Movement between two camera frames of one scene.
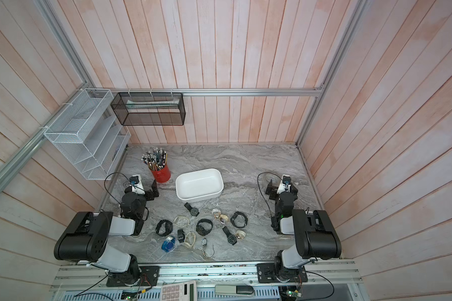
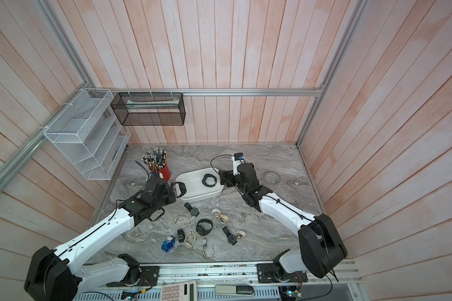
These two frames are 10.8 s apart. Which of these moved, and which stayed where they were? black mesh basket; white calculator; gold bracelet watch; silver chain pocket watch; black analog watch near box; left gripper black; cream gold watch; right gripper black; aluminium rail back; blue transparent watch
Moved: left gripper black; right gripper black
Stayed: gold bracelet watch; white calculator; silver chain pocket watch; blue transparent watch; aluminium rail back; cream gold watch; black analog watch near box; black mesh basket
